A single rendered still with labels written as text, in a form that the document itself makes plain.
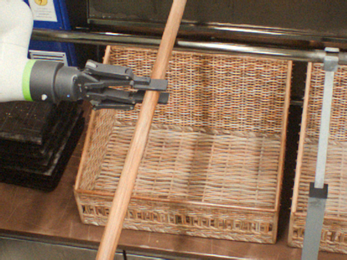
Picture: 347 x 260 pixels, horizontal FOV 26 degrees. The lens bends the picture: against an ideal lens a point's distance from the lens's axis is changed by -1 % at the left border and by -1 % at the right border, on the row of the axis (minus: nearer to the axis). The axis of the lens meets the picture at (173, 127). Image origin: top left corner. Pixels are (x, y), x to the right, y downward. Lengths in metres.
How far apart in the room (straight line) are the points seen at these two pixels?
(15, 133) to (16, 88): 0.49
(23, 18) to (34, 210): 0.73
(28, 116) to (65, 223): 0.32
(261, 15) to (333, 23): 0.20
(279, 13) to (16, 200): 0.94
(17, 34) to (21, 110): 0.54
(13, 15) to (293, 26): 0.82
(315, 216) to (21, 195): 0.91
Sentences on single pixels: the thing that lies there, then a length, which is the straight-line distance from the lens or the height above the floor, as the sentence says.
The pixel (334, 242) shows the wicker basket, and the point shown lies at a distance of 2.06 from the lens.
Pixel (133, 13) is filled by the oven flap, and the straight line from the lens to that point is 2.19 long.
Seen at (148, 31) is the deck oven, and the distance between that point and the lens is 2.25.
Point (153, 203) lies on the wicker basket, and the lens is 2.02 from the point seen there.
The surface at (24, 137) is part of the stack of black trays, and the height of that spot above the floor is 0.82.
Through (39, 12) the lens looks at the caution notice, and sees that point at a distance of 2.27.
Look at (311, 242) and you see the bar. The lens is 1.88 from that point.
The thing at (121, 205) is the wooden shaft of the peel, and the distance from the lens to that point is 1.41.
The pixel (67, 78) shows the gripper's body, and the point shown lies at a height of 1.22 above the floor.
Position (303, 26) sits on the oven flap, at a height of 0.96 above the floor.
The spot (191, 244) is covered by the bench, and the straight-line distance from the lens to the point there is 2.09.
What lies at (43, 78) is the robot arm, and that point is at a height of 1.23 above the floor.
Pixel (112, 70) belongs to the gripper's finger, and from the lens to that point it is 1.59.
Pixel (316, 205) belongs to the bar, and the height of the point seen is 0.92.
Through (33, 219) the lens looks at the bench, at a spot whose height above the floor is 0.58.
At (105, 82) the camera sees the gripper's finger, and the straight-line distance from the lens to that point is 1.61.
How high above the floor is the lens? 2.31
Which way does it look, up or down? 47 degrees down
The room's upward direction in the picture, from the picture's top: 5 degrees counter-clockwise
